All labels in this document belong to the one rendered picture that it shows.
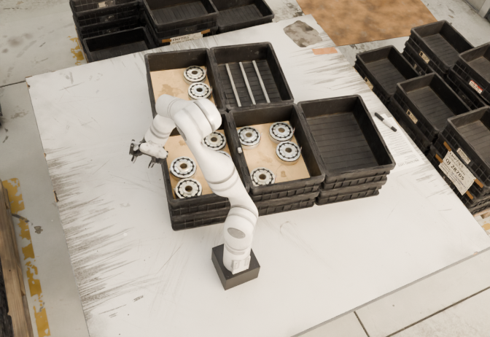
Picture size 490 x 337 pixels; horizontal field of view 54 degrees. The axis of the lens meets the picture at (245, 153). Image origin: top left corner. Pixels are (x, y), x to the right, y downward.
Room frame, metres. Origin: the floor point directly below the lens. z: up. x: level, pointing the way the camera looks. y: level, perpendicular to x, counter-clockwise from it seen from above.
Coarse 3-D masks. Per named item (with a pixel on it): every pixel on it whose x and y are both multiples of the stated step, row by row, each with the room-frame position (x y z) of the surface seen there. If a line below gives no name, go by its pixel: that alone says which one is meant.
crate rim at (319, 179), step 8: (280, 104) 1.41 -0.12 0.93; (288, 104) 1.42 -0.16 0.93; (296, 104) 1.43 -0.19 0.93; (232, 112) 1.33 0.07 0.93; (296, 112) 1.38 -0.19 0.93; (232, 120) 1.29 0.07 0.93; (304, 128) 1.30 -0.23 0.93; (240, 144) 1.17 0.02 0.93; (312, 144) 1.22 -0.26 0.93; (312, 152) 1.18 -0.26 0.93; (248, 168) 1.06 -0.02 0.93; (320, 168) 1.10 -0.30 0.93; (248, 176) 1.03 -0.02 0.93; (320, 176) 1.07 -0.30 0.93; (272, 184) 1.00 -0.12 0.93; (280, 184) 1.01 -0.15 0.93; (288, 184) 1.01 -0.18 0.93; (296, 184) 1.02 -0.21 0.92; (304, 184) 1.04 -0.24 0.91; (256, 192) 0.97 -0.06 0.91
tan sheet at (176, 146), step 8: (176, 136) 1.25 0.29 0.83; (168, 144) 1.20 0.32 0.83; (176, 144) 1.20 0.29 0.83; (184, 144) 1.21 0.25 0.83; (168, 152) 1.16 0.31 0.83; (176, 152) 1.16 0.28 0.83; (184, 152) 1.17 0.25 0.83; (168, 160) 1.12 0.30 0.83; (168, 168) 1.08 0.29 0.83; (200, 168) 1.10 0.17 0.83; (200, 176) 1.06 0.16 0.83; (176, 184) 1.01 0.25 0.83; (208, 192) 0.99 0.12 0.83
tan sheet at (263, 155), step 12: (264, 132) 1.33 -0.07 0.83; (264, 144) 1.27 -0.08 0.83; (276, 144) 1.27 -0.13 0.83; (252, 156) 1.20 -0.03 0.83; (264, 156) 1.20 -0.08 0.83; (300, 156) 1.23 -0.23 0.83; (252, 168) 1.13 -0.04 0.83; (276, 168) 1.15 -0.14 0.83; (288, 168) 1.16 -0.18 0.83; (300, 168) 1.17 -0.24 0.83; (276, 180) 1.09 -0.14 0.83; (288, 180) 1.10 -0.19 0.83
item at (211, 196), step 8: (224, 112) 1.33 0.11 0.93; (232, 128) 1.25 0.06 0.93; (232, 136) 1.20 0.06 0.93; (240, 160) 1.09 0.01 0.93; (168, 176) 0.98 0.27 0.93; (168, 184) 0.95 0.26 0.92; (248, 184) 0.99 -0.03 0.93; (168, 192) 0.91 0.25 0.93; (248, 192) 0.97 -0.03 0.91; (168, 200) 0.89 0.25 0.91; (176, 200) 0.88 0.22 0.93; (184, 200) 0.89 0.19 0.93; (192, 200) 0.89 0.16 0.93; (200, 200) 0.90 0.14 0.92; (208, 200) 0.91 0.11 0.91
